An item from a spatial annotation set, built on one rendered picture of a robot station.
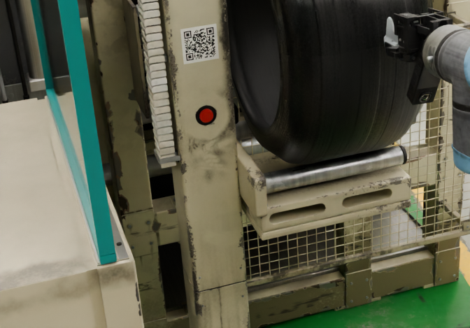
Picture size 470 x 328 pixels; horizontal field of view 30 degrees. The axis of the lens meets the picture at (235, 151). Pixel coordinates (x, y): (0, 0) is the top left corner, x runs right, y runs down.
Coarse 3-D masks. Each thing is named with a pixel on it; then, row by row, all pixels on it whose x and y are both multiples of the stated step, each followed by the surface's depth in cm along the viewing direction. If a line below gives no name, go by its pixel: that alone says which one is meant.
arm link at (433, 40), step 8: (448, 24) 144; (432, 32) 144; (440, 32) 142; (448, 32) 141; (432, 40) 143; (440, 40) 141; (424, 48) 144; (432, 48) 142; (424, 56) 144; (432, 56) 142; (432, 64) 143; (432, 72) 145
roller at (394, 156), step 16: (336, 160) 193; (352, 160) 193; (368, 160) 194; (384, 160) 195; (400, 160) 196; (272, 176) 189; (288, 176) 189; (304, 176) 190; (320, 176) 191; (336, 176) 193
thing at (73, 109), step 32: (32, 0) 138; (64, 0) 85; (64, 32) 87; (64, 64) 102; (64, 96) 113; (64, 128) 127; (96, 128) 92; (96, 160) 93; (96, 192) 95; (96, 224) 97
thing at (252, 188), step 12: (240, 144) 197; (240, 156) 192; (240, 168) 191; (252, 168) 187; (240, 180) 193; (252, 180) 183; (264, 180) 183; (240, 192) 196; (252, 192) 185; (264, 192) 184; (252, 204) 187; (264, 204) 185
